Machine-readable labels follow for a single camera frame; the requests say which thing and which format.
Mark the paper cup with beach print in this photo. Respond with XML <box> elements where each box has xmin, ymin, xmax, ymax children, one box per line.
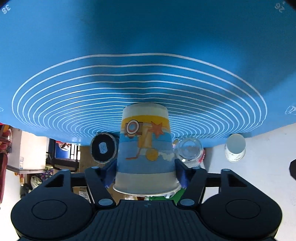
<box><xmin>113</xmin><ymin>103</ymin><xmax>180</xmax><ymax>196</ymax></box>

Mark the white paper cup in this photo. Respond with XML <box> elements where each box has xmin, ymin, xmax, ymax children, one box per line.
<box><xmin>224</xmin><ymin>133</ymin><xmax>246</xmax><ymax>162</ymax></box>

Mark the clear glass jar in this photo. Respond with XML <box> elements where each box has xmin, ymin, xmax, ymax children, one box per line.
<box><xmin>173</xmin><ymin>137</ymin><xmax>205</xmax><ymax>168</ymax></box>

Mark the black cylindrical bottle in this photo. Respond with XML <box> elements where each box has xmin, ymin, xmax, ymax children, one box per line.
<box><xmin>90</xmin><ymin>133</ymin><xmax>119</xmax><ymax>164</ymax></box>

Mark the black chair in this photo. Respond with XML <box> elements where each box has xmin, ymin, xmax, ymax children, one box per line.
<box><xmin>46</xmin><ymin>138</ymin><xmax>81</xmax><ymax>173</ymax></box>

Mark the white chest freezer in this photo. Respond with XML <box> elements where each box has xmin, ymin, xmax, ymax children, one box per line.
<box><xmin>6</xmin><ymin>128</ymin><xmax>49</xmax><ymax>174</ymax></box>

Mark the blue silicone baking mat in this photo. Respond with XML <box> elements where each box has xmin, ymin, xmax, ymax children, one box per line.
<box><xmin>1</xmin><ymin>1</ymin><xmax>295</xmax><ymax>147</ymax></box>

